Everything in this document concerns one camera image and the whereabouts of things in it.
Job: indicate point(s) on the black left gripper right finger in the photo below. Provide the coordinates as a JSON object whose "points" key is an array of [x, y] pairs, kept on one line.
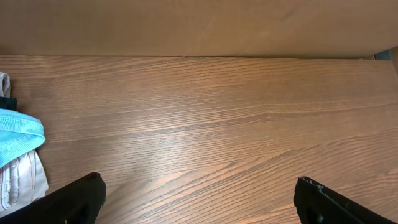
{"points": [[317, 204]]}

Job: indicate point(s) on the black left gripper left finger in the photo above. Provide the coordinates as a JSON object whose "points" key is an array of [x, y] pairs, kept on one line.
{"points": [[76, 203]]}

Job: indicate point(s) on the beige folded garment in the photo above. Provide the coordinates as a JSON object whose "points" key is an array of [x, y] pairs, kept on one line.
{"points": [[23, 180]]}

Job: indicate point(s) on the light blue printed t-shirt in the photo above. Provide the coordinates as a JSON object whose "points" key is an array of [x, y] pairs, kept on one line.
{"points": [[20, 133]]}

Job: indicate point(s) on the black folded garment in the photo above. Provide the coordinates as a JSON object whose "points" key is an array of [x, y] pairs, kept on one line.
{"points": [[8, 103]]}

